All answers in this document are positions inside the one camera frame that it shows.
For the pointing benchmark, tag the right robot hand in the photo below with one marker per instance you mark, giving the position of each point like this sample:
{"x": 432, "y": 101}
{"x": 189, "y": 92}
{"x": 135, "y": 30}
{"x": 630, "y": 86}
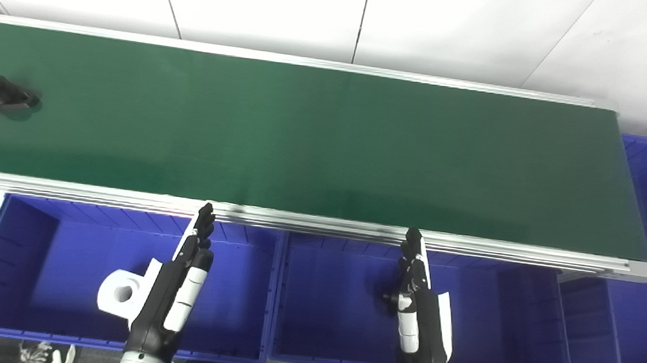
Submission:
{"x": 423, "y": 325}

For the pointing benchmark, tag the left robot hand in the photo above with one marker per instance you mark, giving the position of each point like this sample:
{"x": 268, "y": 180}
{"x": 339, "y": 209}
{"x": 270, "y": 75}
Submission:
{"x": 162, "y": 301}

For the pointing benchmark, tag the black flange part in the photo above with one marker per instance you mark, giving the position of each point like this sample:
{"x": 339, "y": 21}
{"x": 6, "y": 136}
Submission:
{"x": 0, "y": 95}

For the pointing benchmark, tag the white cylindrical part with hole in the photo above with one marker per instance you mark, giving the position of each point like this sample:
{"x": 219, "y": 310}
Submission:
{"x": 113, "y": 295}

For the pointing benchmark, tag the green conveyor belt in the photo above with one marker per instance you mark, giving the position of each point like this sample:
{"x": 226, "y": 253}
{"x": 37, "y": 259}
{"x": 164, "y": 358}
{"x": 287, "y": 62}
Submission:
{"x": 326, "y": 225}
{"x": 314, "y": 147}

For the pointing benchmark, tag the black white patterned object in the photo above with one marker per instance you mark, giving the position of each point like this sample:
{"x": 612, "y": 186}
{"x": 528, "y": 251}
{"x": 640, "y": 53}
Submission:
{"x": 44, "y": 354}

